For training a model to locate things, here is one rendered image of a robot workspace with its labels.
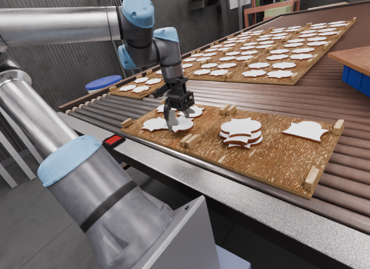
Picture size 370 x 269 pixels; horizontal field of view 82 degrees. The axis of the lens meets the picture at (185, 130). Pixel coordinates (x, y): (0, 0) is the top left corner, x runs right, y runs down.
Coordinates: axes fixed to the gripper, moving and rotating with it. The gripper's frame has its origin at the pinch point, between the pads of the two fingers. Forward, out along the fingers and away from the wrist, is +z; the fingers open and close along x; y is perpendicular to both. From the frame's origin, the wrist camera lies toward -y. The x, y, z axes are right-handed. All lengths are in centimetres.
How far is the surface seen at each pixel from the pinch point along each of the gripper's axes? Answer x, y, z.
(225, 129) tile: 2.1, 20.7, -1.9
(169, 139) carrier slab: -6.0, -0.6, 4.0
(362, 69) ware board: 52, 51, -9
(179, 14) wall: 392, -349, -11
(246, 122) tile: 9.3, 24.9, -2.2
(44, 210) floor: -53, -152, 108
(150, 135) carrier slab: -7.5, -10.6, 4.7
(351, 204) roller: -6, 58, 2
